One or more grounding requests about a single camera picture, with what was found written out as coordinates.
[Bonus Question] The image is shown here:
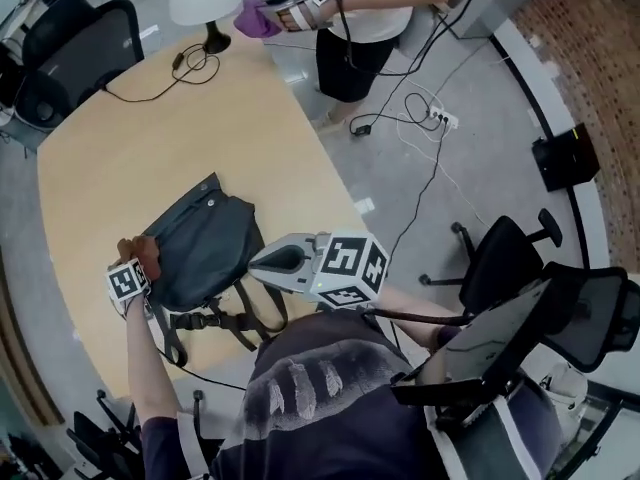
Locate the long black floor cable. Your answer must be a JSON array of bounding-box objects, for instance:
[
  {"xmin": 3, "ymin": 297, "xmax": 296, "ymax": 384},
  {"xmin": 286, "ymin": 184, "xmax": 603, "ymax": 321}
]
[{"xmin": 387, "ymin": 127, "xmax": 446, "ymax": 269}]

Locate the person's left forearm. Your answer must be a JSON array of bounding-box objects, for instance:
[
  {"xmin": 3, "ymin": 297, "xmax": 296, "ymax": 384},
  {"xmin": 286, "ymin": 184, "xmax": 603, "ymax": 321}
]
[{"xmin": 123, "ymin": 292, "xmax": 184, "ymax": 424}]

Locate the person's left hand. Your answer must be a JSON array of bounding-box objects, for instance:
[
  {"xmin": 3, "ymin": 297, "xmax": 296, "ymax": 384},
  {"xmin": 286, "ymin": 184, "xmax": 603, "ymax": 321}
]
[{"xmin": 117, "ymin": 236, "xmax": 147, "ymax": 264}]

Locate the black adapter cable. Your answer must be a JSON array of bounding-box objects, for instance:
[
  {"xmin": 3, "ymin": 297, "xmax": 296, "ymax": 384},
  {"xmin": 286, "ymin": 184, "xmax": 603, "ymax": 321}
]
[{"xmin": 349, "ymin": 92, "xmax": 446, "ymax": 137}]

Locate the white power strip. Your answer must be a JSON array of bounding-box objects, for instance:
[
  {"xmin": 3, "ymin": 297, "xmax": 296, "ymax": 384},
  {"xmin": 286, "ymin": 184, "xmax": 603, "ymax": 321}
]
[{"xmin": 428, "ymin": 107, "xmax": 460, "ymax": 130}]

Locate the person's right forearm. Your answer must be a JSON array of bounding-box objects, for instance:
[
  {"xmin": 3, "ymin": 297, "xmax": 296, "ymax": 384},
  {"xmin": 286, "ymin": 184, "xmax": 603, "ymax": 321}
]
[{"xmin": 372, "ymin": 285, "xmax": 464, "ymax": 357}]

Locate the black mesh office chair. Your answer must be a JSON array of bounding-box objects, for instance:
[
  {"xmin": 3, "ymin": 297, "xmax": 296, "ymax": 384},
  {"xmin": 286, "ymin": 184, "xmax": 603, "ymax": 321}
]
[{"xmin": 542, "ymin": 262, "xmax": 630, "ymax": 374}]

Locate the person's dark printed shirt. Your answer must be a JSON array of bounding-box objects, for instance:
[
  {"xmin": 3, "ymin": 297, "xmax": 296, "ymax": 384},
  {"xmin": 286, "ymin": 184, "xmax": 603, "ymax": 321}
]
[{"xmin": 141, "ymin": 310, "xmax": 566, "ymax": 480}]

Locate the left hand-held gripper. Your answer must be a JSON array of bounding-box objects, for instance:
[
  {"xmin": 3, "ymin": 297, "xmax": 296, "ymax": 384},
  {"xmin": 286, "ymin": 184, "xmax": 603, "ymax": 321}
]
[{"xmin": 105, "ymin": 260, "xmax": 152, "ymax": 317}]

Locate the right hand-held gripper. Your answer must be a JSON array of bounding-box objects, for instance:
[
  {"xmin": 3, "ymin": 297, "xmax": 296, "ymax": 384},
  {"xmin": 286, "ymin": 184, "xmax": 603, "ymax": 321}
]
[{"xmin": 248, "ymin": 231, "xmax": 390, "ymax": 310}]

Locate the black lamp cable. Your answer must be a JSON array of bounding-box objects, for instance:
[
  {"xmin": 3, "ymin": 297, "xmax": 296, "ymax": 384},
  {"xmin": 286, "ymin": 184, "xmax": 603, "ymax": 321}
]
[{"xmin": 102, "ymin": 42, "xmax": 221, "ymax": 103}]

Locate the white floor cable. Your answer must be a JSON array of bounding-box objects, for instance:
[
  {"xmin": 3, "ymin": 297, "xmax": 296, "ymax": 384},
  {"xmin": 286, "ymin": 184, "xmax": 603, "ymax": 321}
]
[{"xmin": 397, "ymin": 112, "xmax": 494, "ymax": 229}]

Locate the brown wooden platform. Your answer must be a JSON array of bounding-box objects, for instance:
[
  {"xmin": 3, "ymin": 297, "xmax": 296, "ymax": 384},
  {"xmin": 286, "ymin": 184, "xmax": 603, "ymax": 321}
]
[{"xmin": 0, "ymin": 252, "xmax": 66, "ymax": 427}]

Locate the grey harness strap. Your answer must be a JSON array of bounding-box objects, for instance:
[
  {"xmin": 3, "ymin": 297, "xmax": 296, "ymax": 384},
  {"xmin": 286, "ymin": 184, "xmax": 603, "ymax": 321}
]
[{"xmin": 424, "ymin": 382, "xmax": 519, "ymax": 480}]

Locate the purple cloth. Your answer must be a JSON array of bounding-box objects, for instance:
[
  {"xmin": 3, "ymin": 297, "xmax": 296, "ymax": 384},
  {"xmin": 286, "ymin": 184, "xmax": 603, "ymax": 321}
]
[{"xmin": 233, "ymin": 0, "xmax": 284, "ymax": 38}]

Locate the black backpack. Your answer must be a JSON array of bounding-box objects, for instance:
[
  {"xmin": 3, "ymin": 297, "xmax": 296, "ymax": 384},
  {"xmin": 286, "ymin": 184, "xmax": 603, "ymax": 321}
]
[{"xmin": 141, "ymin": 171, "xmax": 290, "ymax": 368}]

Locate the white bag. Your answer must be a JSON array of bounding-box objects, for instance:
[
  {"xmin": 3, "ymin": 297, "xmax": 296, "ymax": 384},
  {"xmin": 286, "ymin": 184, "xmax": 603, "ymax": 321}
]
[{"xmin": 537, "ymin": 362, "xmax": 589, "ymax": 439}]

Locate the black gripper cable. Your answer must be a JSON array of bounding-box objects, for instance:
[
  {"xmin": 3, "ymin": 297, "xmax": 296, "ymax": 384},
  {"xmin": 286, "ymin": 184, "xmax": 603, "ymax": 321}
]
[{"xmin": 362, "ymin": 307, "xmax": 474, "ymax": 328}]

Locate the black box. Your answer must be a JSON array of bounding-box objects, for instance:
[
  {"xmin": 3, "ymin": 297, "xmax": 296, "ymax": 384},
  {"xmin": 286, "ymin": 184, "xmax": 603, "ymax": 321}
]
[{"xmin": 531, "ymin": 122, "xmax": 600, "ymax": 193}]

